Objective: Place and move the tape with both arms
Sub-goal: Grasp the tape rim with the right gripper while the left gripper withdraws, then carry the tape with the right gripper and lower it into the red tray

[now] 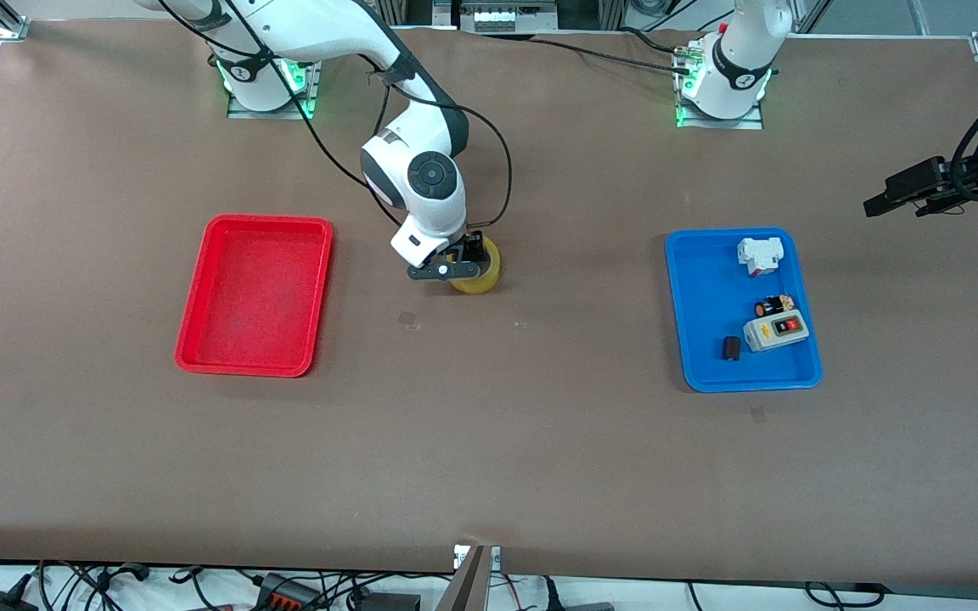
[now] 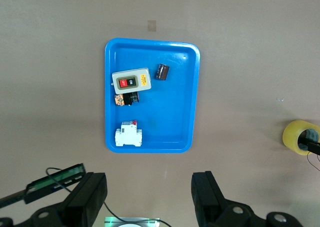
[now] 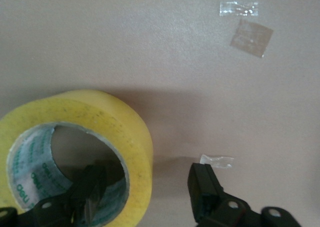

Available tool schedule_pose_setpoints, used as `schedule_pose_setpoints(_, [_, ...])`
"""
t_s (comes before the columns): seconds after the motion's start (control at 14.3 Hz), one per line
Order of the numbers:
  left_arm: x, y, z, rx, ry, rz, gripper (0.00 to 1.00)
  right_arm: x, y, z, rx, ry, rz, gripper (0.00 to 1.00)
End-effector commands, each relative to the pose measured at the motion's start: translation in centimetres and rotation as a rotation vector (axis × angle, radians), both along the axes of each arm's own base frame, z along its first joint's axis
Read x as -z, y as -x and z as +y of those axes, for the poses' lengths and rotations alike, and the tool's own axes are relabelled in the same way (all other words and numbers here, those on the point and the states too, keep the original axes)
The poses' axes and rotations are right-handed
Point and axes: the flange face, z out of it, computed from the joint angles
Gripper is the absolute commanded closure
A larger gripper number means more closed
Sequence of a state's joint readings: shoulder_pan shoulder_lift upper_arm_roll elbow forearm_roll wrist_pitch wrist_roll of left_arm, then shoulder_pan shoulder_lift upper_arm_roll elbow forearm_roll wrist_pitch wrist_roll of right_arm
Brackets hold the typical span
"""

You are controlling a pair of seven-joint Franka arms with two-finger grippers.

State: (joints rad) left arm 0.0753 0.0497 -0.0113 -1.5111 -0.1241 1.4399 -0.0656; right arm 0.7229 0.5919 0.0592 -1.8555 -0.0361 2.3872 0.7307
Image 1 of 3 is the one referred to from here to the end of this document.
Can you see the red plastic tray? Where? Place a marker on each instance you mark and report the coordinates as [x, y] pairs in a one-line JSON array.
[[255, 297]]

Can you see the yellow clear tape roll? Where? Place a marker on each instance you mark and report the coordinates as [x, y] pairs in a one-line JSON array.
[[480, 282]]

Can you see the blue plastic tray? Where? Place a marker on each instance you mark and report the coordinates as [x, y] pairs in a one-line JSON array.
[[714, 356]]

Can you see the grey push-button switch box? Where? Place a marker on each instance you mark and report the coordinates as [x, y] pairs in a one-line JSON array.
[[776, 333]]

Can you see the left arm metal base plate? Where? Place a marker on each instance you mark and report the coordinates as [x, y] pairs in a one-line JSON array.
[[752, 124]]

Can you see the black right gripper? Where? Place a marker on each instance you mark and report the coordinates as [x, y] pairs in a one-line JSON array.
[[474, 249]]

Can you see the white electrical connector block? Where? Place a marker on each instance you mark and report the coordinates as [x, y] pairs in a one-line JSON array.
[[761, 253]]

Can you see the grey power strip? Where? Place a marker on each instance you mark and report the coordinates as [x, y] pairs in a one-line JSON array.
[[502, 17]]

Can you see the metal bracket at table edge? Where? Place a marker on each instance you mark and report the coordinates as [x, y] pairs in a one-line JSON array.
[[468, 581]]

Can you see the black power plug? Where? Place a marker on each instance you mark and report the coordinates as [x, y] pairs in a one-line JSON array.
[[5, 601]]

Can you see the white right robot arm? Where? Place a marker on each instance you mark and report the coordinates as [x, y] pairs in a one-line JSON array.
[[328, 25]]

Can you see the orange black power adapter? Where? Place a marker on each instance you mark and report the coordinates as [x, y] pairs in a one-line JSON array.
[[285, 594]]

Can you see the black cylindrical capacitor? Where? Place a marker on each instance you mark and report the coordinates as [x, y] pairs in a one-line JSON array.
[[769, 306]]

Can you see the small dark rectangular block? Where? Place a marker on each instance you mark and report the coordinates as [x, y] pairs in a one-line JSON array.
[[732, 349]]

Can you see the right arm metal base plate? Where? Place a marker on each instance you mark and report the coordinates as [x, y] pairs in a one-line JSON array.
[[315, 93]]

